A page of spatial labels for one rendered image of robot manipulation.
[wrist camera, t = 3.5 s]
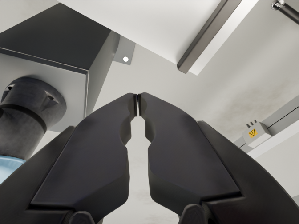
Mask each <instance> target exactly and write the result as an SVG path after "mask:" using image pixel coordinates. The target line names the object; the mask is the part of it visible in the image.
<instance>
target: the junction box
mask: <svg viewBox="0 0 299 224"><path fill-rule="evenodd" d="M242 135H243V137H244V139H245V141H246V144H247V145H248V146H250V147H252V148H254V147H256V146H258V145H259V144H261V143H262V142H264V141H265V140H267V139H268V138H270V137H271V136H272V135H271V134H270V132H269V131H268V129H267V128H266V126H265V124H263V123H261V122H259V121H258V122H257V123H255V124H254V125H252V126H251V127H250V128H248V129H247V130H246V131H245V132H243V133H242Z"/></svg>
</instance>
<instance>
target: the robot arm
mask: <svg viewBox="0 0 299 224"><path fill-rule="evenodd" d="M137 105H138V108H139V116H141V117H142V118H143V119H144V120H145V137H146V139H147V140H148V141H149V142H150V143H151V144H150V145H149V147H148V179H149V191H150V196H151V198H152V200H153V201H154V202H156V203H157V204H159V205H161V206H163V207H165V208H167V209H169V210H171V211H173V212H174V213H176V214H178V218H179V222H178V224H299V206H298V205H297V204H296V203H295V201H294V200H293V199H292V198H291V196H290V195H289V194H288V193H287V192H286V190H285V189H284V188H283V187H282V186H281V185H280V183H279V182H278V181H277V180H276V179H275V178H274V177H273V176H272V175H271V174H270V173H269V172H268V171H267V170H266V169H265V168H264V167H262V166H261V165H260V164H259V163H258V162H257V161H255V160H254V159H253V158H252V157H251V156H249V155H248V154H247V153H245V152H244V151H243V150H241V149H240V148H239V147H238V146H236V145H235V144H234V143H232V142H231V141H230V140H228V139H227V138H226V137H224V136H223V135H222V134H220V133H219V132H218V131H216V130H215V129H214V128H212V127H211V126H210V125H209V124H207V123H206V122H205V121H203V120H198V121H196V120H195V119H194V118H193V117H191V116H190V115H189V114H187V113H186V112H185V111H183V110H181V109H180V108H178V107H176V106H175V105H173V104H171V103H168V102H166V101H164V100H162V99H160V98H158V97H155V96H153V95H151V94H149V93H147V92H142V93H139V94H138V95H137V94H133V93H126V94H125V95H123V96H121V97H119V98H117V99H115V100H113V101H112V102H110V103H108V104H106V105H104V106H102V107H100V108H99V109H97V110H96V111H94V112H92V113H91V114H90V115H88V116H87V117H86V118H84V119H83V120H82V121H81V122H80V123H79V124H78V125H77V126H73V125H70V126H68V127H67V128H66V129H65V130H64V131H62V132H61V133H60V134H59V135H57V136H56V137H55V138H54V139H53V140H51V141H50V142H49V143H48V144H46V145H45V146H44V147H43V148H42V149H41V150H39V151H38V152H37V153H36V154H34V155H33V156H32V154H33V153H34V151H35V149H36V148H37V146H38V144H39V143H40V141H41V139H42V138H43V136H44V135H45V133H46V132H47V131H48V130H49V129H50V128H51V127H53V126H54V125H55V124H57V123H58V122H59V121H60V120H61V119H62V118H63V116H64V114H65V112H66V102H65V100H64V98H63V96H62V95H61V94H60V93H59V92H58V91H57V90H56V89H55V88H54V87H53V86H51V85H49V84H48V83H46V82H43V81H41V80H38V79H34V78H29V77H23V78H18V79H15V80H14V81H13V82H11V83H10V84H9V85H8V86H7V87H6V88H5V90H4V93H3V95H2V97H1V100H0V224H102V223H103V219H104V217H105V216H107V215H108V214H110V213H111V212H113V211H114V210H116V209H117V208H119V207H120V206H122V205H123V204H124V203H125V202H126V201H127V200H128V197H129V183H130V172H129V159H128V150H127V147H126V144H127V143H128V141H129V140H130V139H131V137H132V134H131V121H132V120H133V119H134V118H135V117H137ZM31 156H32V157H31Z"/></svg>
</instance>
